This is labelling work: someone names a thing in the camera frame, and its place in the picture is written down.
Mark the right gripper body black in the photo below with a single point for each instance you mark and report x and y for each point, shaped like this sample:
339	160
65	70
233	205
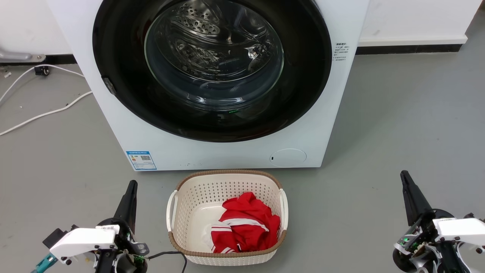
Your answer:
420	242

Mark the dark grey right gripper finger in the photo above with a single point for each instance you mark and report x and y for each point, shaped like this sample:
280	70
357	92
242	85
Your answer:
413	199

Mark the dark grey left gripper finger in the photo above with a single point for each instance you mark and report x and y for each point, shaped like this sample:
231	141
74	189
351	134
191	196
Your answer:
128	206

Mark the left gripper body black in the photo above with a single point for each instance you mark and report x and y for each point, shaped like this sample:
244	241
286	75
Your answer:
127	250

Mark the white front-load washing machine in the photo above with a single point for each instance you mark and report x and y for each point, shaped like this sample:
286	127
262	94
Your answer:
113	125

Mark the black round washer door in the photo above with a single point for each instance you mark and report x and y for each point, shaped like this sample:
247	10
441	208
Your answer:
125	76

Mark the blue energy label sticker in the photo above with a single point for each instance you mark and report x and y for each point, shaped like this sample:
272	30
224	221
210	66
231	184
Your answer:
141	160

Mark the cream plastic laundry basket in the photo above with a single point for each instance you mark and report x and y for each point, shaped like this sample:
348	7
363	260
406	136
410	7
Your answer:
197	212

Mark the red white-striped garment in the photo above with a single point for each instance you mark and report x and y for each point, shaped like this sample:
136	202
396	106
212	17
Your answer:
246	223

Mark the round white filter cover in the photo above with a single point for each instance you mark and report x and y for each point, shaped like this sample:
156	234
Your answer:
288	157

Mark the black caster wheel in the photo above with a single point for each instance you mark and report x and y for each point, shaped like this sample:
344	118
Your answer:
41	70

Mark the black text sticker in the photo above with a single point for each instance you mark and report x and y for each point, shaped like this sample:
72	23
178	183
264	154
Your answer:
340	52

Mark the steel perforated washer drum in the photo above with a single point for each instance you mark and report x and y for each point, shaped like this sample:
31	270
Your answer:
204	41

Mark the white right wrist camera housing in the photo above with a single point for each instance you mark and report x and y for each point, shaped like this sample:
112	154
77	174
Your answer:
460	229

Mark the grey metal floor bracket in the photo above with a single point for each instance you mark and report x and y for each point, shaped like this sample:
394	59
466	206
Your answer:
15	56

